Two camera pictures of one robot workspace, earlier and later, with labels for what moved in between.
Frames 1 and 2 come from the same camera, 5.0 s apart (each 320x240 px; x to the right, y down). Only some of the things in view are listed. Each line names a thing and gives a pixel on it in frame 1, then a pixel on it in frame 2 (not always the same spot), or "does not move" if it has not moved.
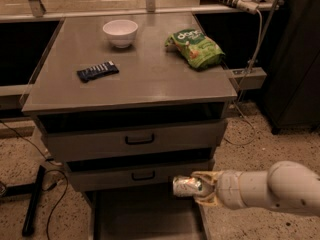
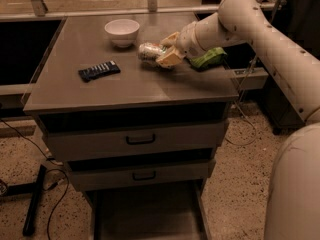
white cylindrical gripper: (227, 188) → (185, 44)
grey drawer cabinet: (129, 103) does not move
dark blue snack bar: (98, 71) does not move
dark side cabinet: (291, 96) does not move
